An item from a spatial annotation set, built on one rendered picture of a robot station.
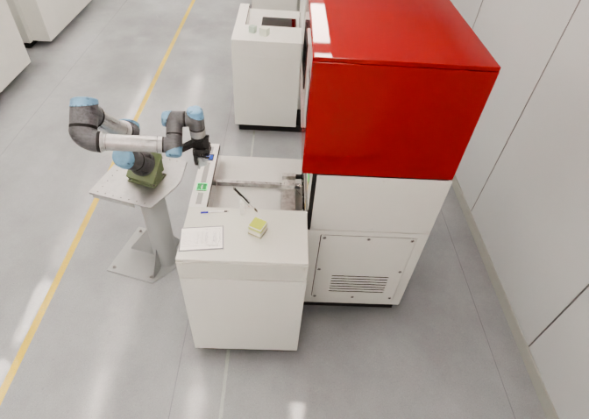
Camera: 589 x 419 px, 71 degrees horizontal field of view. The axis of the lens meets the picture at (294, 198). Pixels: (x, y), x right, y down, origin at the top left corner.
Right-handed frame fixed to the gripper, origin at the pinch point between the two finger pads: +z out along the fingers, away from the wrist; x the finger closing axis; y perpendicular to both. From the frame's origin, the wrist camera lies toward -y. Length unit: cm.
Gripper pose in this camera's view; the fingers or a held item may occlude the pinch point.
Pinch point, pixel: (197, 166)
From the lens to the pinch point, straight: 223.8
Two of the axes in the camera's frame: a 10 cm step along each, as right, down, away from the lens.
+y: 10.0, 0.4, 0.4
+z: -0.6, 7.1, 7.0
